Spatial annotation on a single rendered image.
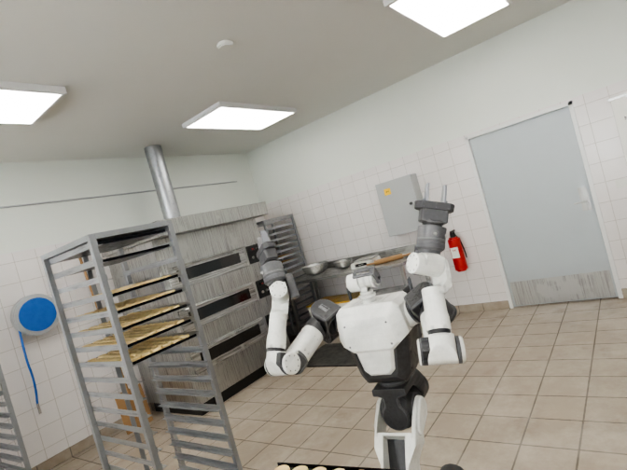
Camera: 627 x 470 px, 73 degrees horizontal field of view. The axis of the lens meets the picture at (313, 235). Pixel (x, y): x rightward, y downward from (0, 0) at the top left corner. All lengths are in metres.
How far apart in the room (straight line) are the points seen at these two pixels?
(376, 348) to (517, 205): 3.95
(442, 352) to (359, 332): 0.38
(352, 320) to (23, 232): 4.11
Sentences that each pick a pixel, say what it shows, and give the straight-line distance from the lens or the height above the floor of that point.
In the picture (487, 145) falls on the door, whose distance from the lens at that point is 5.35.
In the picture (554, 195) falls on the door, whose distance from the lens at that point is 5.25.
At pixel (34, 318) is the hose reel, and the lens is 4.93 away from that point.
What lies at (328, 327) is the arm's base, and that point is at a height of 1.17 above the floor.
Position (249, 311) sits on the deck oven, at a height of 0.79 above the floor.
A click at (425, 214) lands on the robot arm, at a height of 1.50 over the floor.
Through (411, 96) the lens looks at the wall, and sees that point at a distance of 5.64.
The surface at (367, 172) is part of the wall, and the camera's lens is 5.88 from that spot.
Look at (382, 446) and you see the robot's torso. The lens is 1.71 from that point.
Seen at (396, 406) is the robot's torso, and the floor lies 0.85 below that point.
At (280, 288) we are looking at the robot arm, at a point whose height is 1.37.
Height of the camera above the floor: 1.57
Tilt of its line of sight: 1 degrees down
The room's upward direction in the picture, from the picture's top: 16 degrees counter-clockwise
